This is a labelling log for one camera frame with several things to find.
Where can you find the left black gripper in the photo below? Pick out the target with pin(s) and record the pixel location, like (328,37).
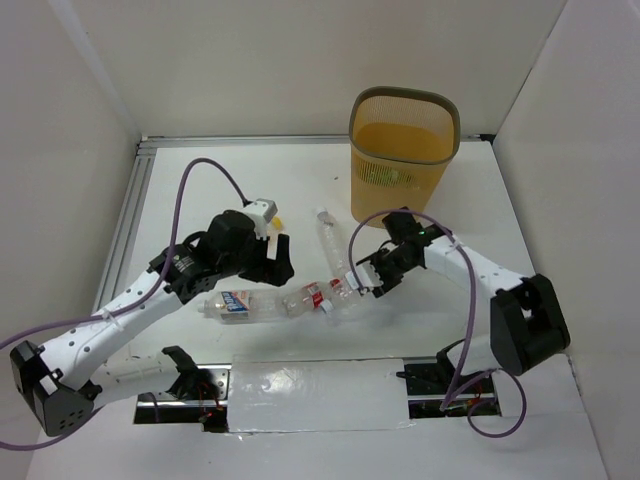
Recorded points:
(273,265)

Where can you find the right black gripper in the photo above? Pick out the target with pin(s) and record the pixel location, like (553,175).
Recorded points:
(388,284)

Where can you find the clear bottle blue-white cap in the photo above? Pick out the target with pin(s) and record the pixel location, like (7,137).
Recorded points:
(344,305)

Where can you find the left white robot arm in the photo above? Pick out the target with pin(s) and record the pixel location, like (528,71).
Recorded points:
(71,376)

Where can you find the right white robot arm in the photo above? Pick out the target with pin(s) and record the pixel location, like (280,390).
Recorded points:
(515,321)

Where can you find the orange mesh waste bin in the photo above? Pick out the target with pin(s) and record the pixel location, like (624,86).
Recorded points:
(406,129)

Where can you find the orange label small bottle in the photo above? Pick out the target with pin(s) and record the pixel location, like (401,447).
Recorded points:
(275,227)

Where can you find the clear bottle blue-orange label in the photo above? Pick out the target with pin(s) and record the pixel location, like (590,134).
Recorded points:
(234,307)

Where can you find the red cap cola bottle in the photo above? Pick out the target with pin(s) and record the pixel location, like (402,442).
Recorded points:
(322,296)

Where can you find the clear bottle white cap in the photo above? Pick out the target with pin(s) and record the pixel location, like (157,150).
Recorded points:
(333,242)

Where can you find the silver tape sheet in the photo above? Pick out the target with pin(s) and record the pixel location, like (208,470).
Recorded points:
(317,396)

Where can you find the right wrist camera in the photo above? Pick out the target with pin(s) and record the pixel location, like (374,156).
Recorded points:
(364,278)

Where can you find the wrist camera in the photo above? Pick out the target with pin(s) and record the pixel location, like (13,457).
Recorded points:
(364,278)
(261,212)

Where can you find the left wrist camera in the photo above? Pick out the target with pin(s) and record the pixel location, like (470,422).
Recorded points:
(261,212)

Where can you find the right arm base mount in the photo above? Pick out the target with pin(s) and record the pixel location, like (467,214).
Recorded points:
(427,380)

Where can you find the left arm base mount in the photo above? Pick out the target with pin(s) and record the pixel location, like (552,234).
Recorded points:
(204,404)

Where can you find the aluminium frame rail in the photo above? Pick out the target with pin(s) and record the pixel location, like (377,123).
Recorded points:
(425,313)

